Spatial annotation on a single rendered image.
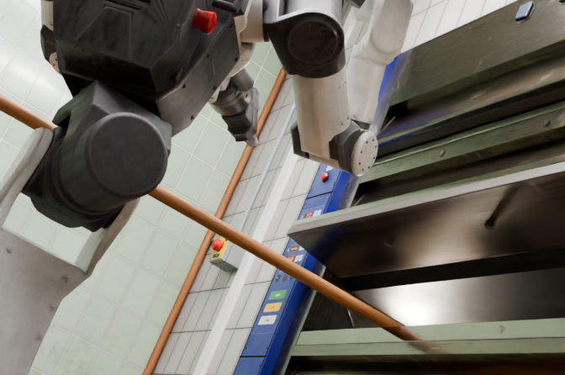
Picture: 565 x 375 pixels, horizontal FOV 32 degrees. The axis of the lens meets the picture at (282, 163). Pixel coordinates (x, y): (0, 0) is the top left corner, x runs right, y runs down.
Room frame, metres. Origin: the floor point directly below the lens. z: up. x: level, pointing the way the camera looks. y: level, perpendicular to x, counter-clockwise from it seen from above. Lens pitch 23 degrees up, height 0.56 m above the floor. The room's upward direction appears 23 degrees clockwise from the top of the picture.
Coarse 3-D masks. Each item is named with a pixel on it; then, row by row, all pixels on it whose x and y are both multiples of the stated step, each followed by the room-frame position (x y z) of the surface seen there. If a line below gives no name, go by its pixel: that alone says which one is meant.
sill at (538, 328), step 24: (312, 336) 2.43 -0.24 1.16; (336, 336) 2.32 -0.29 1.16; (360, 336) 2.23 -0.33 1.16; (384, 336) 2.13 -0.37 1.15; (408, 336) 2.05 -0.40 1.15; (432, 336) 1.97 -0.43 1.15; (456, 336) 1.90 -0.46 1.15; (480, 336) 1.83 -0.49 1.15; (504, 336) 1.76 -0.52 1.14; (528, 336) 1.71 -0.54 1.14; (552, 336) 1.65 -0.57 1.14
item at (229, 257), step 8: (224, 240) 3.01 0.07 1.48; (224, 248) 2.98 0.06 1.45; (232, 248) 2.99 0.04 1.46; (240, 248) 3.00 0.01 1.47; (216, 256) 3.02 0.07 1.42; (224, 256) 2.98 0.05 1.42; (232, 256) 2.99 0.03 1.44; (240, 256) 3.00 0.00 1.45; (216, 264) 3.06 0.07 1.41; (224, 264) 3.02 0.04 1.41; (232, 264) 3.00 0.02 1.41
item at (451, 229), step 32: (448, 192) 1.82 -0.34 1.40; (480, 192) 1.73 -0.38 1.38; (512, 192) 1.67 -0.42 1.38; (544, 192) 1.61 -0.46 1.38; (320, 224) 2.28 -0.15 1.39; (352, 224) 2.17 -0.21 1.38; (384, 224) 2.08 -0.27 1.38; (416, 224) 1.99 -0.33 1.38; (448, 224) 1.92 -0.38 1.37; (480, 224) 1.84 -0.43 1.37; (512, 224) 1.78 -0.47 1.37; (544, 224) 1.71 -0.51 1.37; (320, 256) 2.44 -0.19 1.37; (352, 256) 2.33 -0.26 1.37; (384, 256) 2.23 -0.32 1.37; (416, 256) 2.14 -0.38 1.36; (448, 256) 2.05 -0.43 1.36; (480, 256) 1.97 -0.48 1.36
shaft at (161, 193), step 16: (0, 96) 1.79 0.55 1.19; (16, 112) 1.80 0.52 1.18; (32, 112) 1.82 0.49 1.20; (32, 128) 1.83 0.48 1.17; (48, 128) 1.83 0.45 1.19; (160, 192) 1.92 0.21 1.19; (176, 208) 1.95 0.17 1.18; (192, 208) 1.95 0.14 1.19; (208, 224) 1.98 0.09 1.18; (224, 224) 1.98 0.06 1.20; (240, 240) 2.00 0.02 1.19; (256, 240) 2.02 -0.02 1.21; (272, 256) 2.03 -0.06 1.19; (288, 272) 2.06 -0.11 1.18; (304, 272) 2.06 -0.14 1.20; (320, 288) 2.09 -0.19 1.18; (336, 288) 2.10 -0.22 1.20; (352, 304) 2.12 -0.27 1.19; (384, 320) 2.15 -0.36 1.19
